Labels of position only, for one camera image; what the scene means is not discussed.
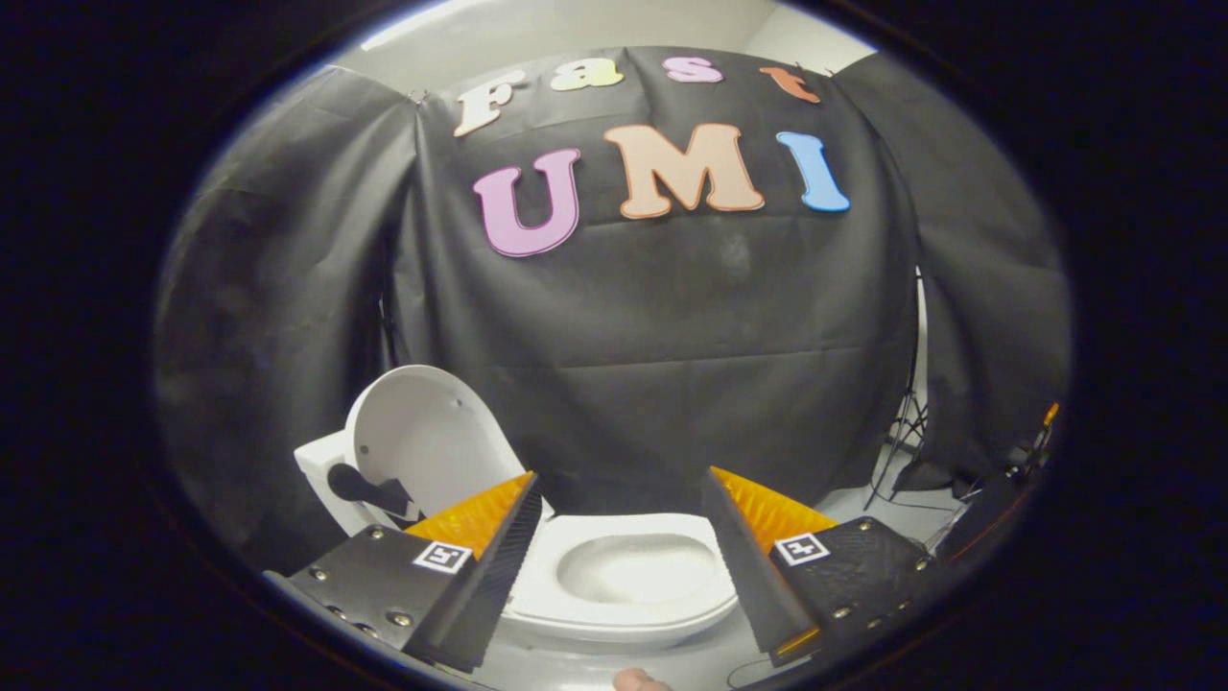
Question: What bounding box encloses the black backdrop cloth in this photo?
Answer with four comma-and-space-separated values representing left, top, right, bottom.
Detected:
153, 46, 1074, 577

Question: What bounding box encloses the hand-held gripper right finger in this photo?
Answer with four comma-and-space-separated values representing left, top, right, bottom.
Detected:
700, 467, 936, 668

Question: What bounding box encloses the black and orange device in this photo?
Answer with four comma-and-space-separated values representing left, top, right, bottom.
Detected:
935, 403, 1061, 567

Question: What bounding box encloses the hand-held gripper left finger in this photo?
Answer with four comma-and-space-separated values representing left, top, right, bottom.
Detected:
264, 470, 541, 673

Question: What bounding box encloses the white toilet lid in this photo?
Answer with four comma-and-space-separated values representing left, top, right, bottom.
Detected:
326, 365, 555, 527

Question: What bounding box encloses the white ceramic toilet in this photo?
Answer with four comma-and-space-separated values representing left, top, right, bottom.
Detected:
293, 430, 740, 646

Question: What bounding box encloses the white toilet seat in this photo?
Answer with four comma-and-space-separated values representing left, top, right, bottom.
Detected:
507, 513, 740, 631

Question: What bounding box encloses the black tripod stand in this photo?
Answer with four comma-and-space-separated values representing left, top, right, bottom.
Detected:
863, 269, 930, 510

